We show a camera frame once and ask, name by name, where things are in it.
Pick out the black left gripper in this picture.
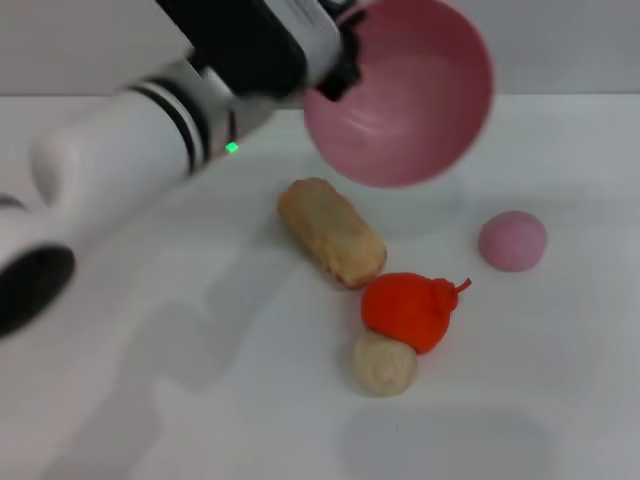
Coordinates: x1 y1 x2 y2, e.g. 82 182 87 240
157 0 367 103

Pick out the pink plastic bowl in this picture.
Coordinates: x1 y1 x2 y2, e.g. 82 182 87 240
303 0 497 190

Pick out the orange toy fruit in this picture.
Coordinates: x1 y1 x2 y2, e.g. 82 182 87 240
360 271 473 356

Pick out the long golden bread loaf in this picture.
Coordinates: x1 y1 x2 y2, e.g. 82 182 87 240
276 176 389 291

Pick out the pink round bun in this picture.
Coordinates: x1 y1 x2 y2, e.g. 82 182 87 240
477 209 549 273

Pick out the beige round bun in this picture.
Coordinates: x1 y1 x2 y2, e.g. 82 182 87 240
352 331 418 398

